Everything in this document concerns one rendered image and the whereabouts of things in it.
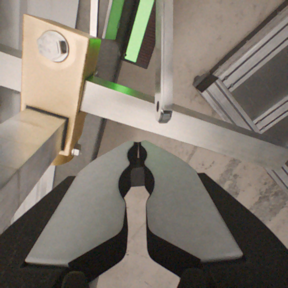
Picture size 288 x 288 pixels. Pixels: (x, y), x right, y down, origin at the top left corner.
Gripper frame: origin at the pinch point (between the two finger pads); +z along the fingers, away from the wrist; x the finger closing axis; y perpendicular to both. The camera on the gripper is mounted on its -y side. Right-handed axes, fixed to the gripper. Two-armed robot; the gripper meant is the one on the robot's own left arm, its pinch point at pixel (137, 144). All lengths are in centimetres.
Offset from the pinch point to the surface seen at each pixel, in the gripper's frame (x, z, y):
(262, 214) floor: 98, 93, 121
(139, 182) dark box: -2, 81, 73
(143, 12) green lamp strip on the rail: 0.9, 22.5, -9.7
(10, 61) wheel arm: -10.9, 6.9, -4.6
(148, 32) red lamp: 1.6, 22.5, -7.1
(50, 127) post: -7.2, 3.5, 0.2
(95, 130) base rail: -8.9, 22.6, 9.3
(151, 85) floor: 6, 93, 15
